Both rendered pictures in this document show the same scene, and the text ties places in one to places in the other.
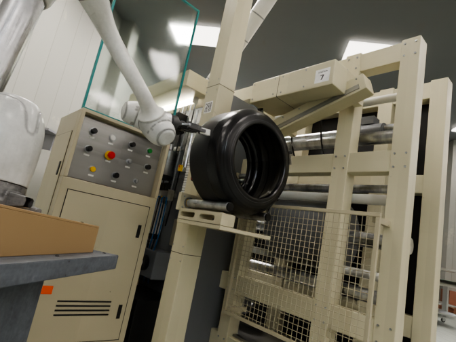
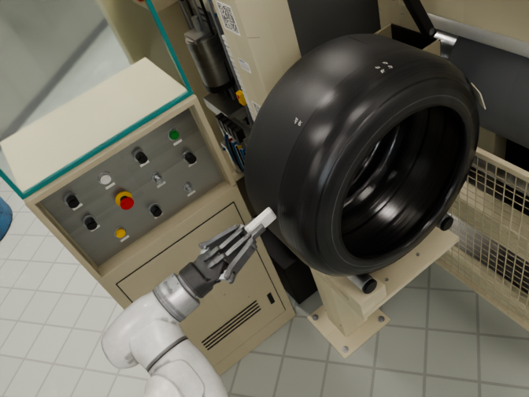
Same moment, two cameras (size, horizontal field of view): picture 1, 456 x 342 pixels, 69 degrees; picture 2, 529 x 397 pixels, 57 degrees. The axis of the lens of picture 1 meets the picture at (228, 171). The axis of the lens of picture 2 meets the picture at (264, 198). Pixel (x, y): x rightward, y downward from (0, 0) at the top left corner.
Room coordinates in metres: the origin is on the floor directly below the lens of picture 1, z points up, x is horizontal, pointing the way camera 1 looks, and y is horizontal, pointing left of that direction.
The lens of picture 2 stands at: (0.88, -0.15, 1.99)
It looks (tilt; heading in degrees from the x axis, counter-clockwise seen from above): 44 degrees down; 22
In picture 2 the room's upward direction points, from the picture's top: 22 degrees counter-clockwise
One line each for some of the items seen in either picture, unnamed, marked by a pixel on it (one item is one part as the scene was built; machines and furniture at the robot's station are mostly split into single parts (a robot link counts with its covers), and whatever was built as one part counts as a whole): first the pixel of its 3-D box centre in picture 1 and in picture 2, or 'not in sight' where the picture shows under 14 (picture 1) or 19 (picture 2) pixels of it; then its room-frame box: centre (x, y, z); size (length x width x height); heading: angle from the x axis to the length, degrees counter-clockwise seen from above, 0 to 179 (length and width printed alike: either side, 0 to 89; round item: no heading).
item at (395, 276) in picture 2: (223, 229); (368, 241); (1.79, -0.03, 0.80); 0.37 x 0.36 x 0.02; 131
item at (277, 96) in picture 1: (299, 91); not in sight; (1.89, -0.34, 1.71); 0.61 x 0.25 x 0.15; 41
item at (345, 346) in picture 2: not in sight; (347, 318); (1.97, 0.15, 0.01); 0.27 x 0.27 x 0.02; 41
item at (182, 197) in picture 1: (206, 207); not in sight; (1.93, 0.08, 0.90); 0.40 x 0.03 x 0.10; 131
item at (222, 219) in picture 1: (204, 217); (331, 261); (1.70, 0.07, 0.84); 0.36 x 0.09 x 0.06; 41
